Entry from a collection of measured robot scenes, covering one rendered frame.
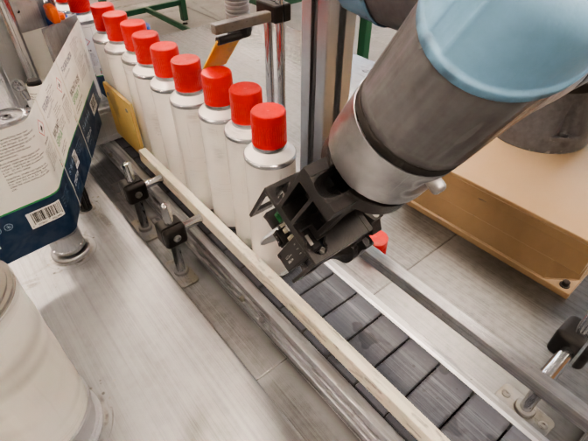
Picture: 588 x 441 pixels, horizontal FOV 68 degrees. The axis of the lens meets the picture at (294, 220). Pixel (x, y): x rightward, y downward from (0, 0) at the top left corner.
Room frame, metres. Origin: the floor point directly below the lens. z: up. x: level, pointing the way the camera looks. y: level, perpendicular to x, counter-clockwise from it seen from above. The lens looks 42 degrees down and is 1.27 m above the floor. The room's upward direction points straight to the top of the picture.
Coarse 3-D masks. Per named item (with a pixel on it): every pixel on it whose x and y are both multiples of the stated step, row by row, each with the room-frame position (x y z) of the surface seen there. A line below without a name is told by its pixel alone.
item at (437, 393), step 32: (320, 288) 0.32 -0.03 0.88; (352, 288) 0.32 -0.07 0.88; (352, 320) 0.28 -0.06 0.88; (384, 320) 0.28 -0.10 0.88; (320, 352) 0.24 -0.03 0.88; (384, 352) 0.24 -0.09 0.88; (416, 352) 0.24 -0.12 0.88; (352, 384) 0.21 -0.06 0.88; (416, 384) 0.21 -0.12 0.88; (448, 384) 0.21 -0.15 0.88; (384, 416) 0.18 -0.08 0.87; (448, 416) 0.18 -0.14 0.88; (480, 416) 0.18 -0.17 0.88
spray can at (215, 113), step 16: (208, 80) 0.43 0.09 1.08; (224, 80) 0.43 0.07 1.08; (208, 96) 0.43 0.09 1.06; (224, 96) 0.43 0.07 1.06; (208, 112) 0.43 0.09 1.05; (224, 112) 0.43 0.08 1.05; (208, 128) 0.43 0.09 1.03; (208, 144) 0.43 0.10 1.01; (224, 144) 0.42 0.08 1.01; (208, 160) 0.43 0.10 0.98; (224, 160) 0.42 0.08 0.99; (208, 176) 0.44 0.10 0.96; (224, 176) 0.42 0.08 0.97; (224, 192) 0.42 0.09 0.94; (224, 208) 0.42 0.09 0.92
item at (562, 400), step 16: (368, 256) 0.30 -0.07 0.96; (384, 256) 0.30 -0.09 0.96; (384, 272) 0.28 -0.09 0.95; (400, 272) 0.28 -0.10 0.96; (400, 288) 0.27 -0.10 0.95; (416, 288) 0.26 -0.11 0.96; (432, 304) 0.24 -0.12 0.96; (448, 304) 0.24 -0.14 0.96; (448, 320) 0.23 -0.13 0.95; (464, 320) 0.22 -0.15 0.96; (464, 336) 0.21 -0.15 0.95; (480, 336) 0.21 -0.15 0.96; (496, 352) 0.19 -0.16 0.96; (512, 352) 0.19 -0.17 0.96; (512, 368) 0.18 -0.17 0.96; (528, 368) 0.18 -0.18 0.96; (528, 384) 0.17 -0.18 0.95; (544, 384) 0.16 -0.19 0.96; (544, 400) 0.16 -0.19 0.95; (560, 400) 0.15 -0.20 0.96; (576, 400) 0.15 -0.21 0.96; (576, 416) 0.14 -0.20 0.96
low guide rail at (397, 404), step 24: (216, 216) 0.41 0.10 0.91; (240, 240) 0.37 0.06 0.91; (264, 264) 0.33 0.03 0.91; (288, 288) 0.30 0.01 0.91; (312, 312) 0.26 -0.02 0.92; (336, 336) 0.24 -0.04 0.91; (360, 360) 0.21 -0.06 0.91; (384, 384) 0.19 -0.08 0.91; (408, 408) 0.17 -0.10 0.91; (432, 432) 0.15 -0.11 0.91
